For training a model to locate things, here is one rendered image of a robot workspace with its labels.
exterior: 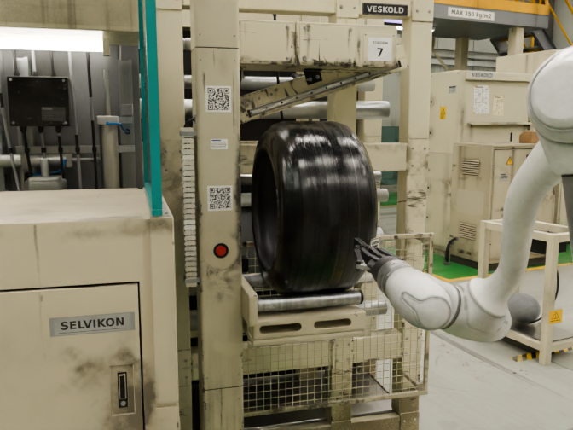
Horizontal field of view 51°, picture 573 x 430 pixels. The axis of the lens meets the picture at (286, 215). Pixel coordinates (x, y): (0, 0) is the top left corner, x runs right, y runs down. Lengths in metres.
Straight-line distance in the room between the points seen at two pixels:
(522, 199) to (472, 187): 5.08
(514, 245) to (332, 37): 1.16
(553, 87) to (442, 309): 0.55
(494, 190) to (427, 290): 4.88
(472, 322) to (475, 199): 4.90
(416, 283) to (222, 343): 0.81
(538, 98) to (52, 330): 0.89
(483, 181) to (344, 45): 4.11
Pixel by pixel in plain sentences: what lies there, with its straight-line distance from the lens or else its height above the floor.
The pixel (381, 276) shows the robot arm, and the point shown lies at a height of 1.09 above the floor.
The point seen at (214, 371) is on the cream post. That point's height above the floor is 0.68.
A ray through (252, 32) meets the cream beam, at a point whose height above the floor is 1.74.
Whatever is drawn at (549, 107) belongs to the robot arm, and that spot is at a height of 1.46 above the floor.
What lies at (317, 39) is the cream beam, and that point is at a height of 1.72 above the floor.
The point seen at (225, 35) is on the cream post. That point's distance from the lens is 1.80.
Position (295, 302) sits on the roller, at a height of 0.90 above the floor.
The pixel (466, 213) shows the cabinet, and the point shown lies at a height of 0.54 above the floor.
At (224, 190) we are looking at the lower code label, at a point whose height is 1.24.
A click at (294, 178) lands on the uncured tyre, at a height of 1.29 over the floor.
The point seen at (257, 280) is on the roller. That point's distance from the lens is 2.07.
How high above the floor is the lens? 1.44
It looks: 9 degrees down
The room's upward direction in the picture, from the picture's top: straight up
